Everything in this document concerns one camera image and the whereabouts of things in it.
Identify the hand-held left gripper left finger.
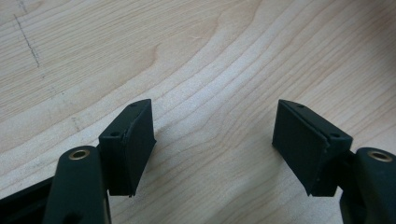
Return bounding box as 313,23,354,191
98,98,157,198

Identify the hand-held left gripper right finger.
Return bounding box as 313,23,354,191
271,99,354,198

